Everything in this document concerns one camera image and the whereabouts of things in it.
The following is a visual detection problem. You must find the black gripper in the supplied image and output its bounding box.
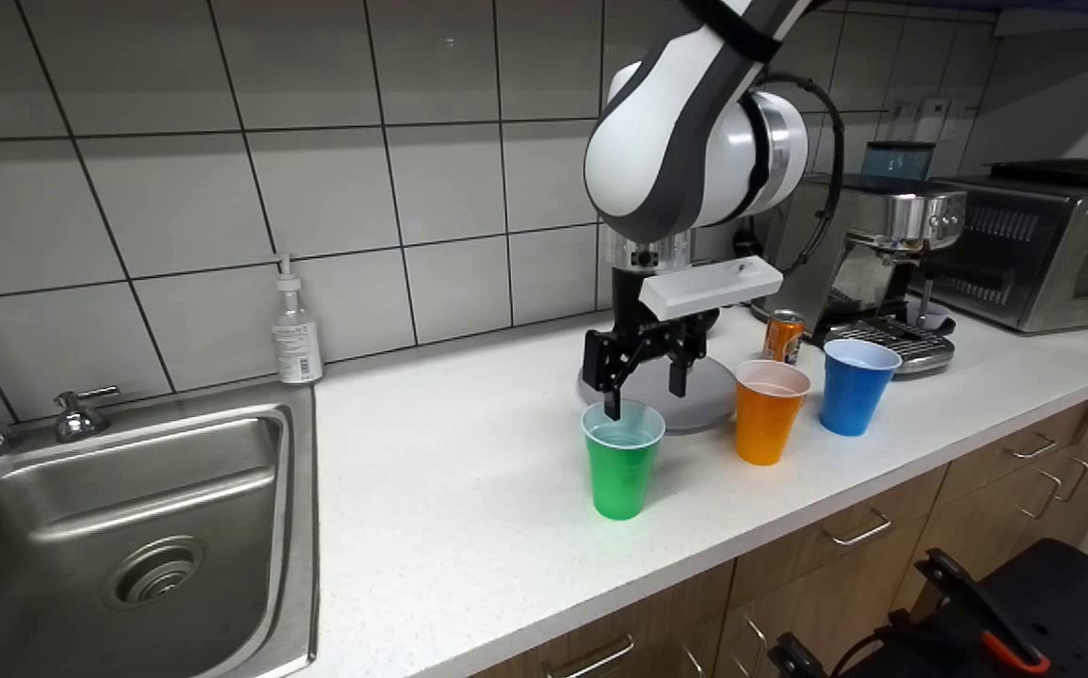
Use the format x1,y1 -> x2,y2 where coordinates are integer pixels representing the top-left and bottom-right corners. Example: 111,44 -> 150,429
580,237 -> 722,426

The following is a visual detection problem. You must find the green plastic cup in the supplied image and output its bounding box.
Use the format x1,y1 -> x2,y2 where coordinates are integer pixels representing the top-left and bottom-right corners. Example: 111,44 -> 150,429
580,394 -> 669,523

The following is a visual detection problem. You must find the orange plastic cup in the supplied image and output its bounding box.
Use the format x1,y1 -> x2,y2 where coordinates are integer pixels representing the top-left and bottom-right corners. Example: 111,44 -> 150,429
731,359 -> 812,469

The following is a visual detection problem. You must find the blue plastic cup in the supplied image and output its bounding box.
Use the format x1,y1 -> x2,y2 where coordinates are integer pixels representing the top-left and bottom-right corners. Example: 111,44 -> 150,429
817,335 -> 909,442

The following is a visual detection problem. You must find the grey round plate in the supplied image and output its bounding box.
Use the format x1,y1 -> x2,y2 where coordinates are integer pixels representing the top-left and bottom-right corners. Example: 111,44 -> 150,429
572,350 -> 744,437

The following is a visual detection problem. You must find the orange soda can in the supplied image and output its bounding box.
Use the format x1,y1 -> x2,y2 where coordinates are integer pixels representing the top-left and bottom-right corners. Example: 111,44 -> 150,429
761,306 -> 808,368

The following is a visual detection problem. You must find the stainless espresso machine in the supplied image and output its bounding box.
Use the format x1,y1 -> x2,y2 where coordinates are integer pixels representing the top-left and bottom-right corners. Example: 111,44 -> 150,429
752,168 -> 970,379

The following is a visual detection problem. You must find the wooden base cabinet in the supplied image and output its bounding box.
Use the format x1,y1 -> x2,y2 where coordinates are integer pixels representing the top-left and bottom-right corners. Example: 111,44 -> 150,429
472,373 -> 1088,678

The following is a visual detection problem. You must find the blue translucent container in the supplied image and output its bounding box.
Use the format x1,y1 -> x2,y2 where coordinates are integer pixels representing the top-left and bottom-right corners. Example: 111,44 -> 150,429
864,141 -> 939,189

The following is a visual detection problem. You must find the clear soap pump bottle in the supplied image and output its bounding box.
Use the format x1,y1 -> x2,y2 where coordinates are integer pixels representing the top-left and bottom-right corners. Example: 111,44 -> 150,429
267,255 -> 328,388

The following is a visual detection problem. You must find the black cart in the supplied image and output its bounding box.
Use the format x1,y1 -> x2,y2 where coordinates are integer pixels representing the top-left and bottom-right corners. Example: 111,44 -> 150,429
764,539 -> 1088,678

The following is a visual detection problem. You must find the stainless steel sink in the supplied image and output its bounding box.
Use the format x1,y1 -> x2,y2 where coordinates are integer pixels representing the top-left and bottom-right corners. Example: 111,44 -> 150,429
0,388 -> 320,678

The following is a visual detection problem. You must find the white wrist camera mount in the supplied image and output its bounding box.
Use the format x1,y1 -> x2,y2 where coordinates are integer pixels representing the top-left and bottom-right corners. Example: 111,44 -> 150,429
636,251 -> 787,321

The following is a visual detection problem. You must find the chrome faucet handle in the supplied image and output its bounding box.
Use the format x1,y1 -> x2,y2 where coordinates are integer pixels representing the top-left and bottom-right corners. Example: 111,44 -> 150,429
50,385 -> 123,446

